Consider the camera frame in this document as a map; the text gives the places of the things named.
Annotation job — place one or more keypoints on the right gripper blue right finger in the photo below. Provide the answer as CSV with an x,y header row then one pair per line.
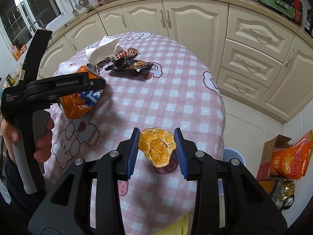
x,y
185,150

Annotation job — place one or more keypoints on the white crumpled tissue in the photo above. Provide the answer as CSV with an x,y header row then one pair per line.
x,y
107,46

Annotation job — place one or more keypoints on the clear plastic bag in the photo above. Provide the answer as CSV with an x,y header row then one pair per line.
x,y
68,67

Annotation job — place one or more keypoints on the pink checkered tablecloth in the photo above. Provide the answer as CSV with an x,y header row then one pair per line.
x,y
178,91

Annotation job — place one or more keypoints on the dark kitchen window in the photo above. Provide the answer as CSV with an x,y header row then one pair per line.
x,y
21,18

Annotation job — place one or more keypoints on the orange tangerine peel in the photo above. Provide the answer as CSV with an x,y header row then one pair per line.
x,y
157,145

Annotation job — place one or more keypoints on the orange snack bag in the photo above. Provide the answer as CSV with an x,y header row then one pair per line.
x,y
295,159

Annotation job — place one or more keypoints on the yellow trousers leg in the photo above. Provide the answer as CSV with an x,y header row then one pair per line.
x,y
180,227

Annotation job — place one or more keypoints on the red jar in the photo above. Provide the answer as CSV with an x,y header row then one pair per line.
x,y
297,16

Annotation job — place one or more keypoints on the gold black patterned bag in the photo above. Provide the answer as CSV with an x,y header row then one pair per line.
x,y
282,194

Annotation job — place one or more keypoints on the cream kitchen cabinets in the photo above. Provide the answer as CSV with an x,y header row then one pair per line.
x,y
255,55

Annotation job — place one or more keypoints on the crushed orange soda can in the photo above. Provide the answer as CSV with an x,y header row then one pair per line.
x,y
74,106

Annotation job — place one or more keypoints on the red white snack wrapper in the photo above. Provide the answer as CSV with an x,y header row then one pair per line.
x,y
130,52

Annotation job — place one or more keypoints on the dark sauce bottle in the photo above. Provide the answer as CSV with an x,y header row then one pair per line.
x,y
309,22

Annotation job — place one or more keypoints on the dark snack wrapper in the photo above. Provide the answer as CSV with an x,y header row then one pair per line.
x,y
128,64

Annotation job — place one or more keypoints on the light blue trash bin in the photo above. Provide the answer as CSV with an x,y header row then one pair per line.
x,y
229,153

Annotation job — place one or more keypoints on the person's left hand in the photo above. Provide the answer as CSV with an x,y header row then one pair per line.
x,y
43,144

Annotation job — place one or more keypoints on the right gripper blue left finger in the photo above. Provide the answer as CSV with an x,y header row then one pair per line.
x,y
128,151

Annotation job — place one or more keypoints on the brown cardboard box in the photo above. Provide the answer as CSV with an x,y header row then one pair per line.
x,y
267,173

